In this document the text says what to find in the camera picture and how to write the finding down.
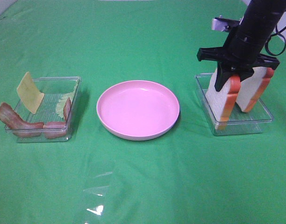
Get yellow cheese slice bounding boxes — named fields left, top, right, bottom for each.
left=16, top=72, right=44, bottom=114

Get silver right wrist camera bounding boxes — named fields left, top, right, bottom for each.
left=211, top=17, right=240, bottom=33

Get bacon strip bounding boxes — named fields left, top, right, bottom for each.
left=0, top=102, right=44, bottom=138
left=43, top=98, right=72, bottom=139

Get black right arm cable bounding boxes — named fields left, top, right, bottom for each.
left=264, top=4, right=286, bottom=56

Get clear left plastic tray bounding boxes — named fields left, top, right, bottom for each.
left=4, top=77, right=81, bottom=143

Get green tablecloth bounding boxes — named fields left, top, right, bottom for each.
left=0, top=0, right=286, bottom=224

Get bread slice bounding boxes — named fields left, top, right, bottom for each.
left=206, top=69, right=241, bottom=123
left=236, top=67, right=274, bottom=112

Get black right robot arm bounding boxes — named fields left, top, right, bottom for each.
left=197, top=0, right=286, bottom=91

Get pink round plate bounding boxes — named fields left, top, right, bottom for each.
left=96, top=80, right=180, bottom=141

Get clear plastic tray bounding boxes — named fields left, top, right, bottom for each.
left=194, top=73, right=273, bottom=136
left=4, top=77, right=81, bottom=143

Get clear right plastic tray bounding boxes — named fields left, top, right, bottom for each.
left=194, top=73, right=273, bottom=136

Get green lettuce leaf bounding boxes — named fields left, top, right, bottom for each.
left=55, top=83, right=78, bottom=119

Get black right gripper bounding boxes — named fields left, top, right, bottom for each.
left=197, top=27, right=280, bottom=91

